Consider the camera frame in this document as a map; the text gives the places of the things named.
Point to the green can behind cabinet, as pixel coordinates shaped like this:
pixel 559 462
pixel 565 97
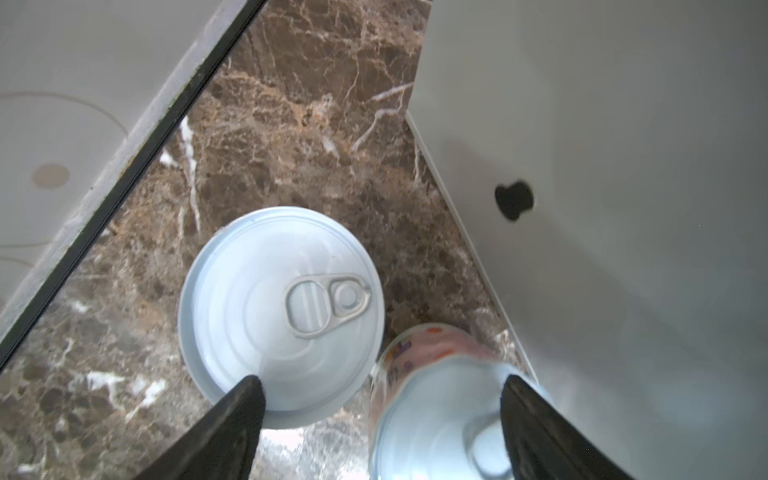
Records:
pixel 292 297

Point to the grey metal cabinet box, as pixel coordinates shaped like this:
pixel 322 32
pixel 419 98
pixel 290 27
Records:
pixel 607 163

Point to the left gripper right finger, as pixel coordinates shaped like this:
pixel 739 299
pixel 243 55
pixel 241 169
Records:
pixel 542 444

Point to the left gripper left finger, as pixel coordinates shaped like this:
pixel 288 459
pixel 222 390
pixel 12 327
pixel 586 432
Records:
pixel 222 444

